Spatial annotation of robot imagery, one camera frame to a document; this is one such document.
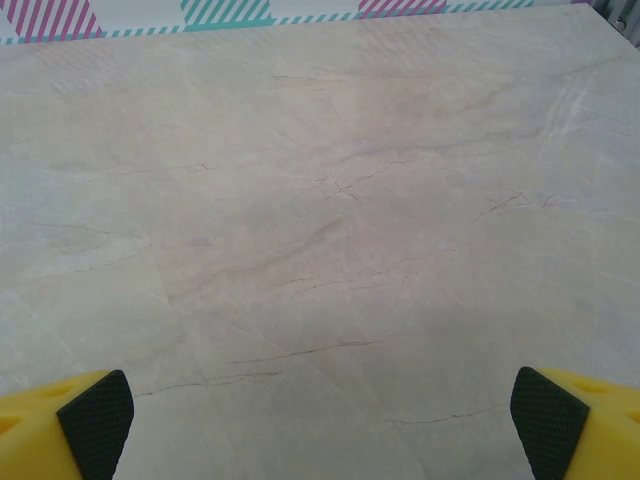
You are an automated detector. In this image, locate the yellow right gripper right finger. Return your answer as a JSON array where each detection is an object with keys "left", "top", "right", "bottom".
[{"left": 509, "top": 366, "right": 640, "bottom": 480}]

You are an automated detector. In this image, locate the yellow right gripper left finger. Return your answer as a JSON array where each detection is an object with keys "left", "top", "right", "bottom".
[{"left": 0, "top": 369, "right": 135, "bottom": 480}]

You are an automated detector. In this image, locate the aluminium frame post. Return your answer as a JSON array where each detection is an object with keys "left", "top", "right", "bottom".
[{"left": 602, "top": 0, "right": 640, "bottom": 49}]

